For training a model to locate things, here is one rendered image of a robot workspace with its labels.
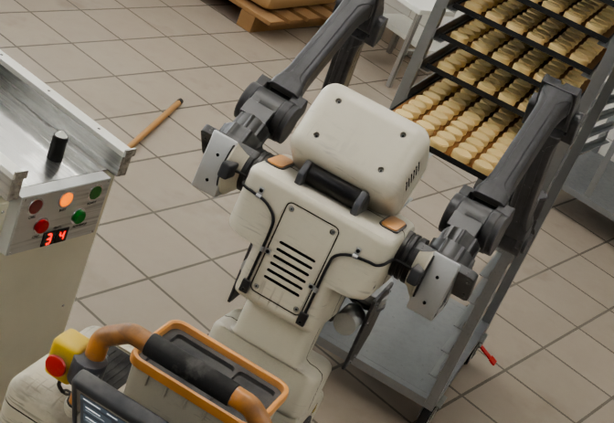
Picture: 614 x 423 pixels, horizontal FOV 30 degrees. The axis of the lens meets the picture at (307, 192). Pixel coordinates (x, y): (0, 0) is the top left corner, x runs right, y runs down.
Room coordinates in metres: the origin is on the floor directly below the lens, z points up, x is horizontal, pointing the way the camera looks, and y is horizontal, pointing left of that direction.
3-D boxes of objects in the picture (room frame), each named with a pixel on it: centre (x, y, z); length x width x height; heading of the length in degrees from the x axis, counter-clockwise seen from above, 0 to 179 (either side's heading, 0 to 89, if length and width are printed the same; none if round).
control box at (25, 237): (2.00, 0.46, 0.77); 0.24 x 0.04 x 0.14; 152
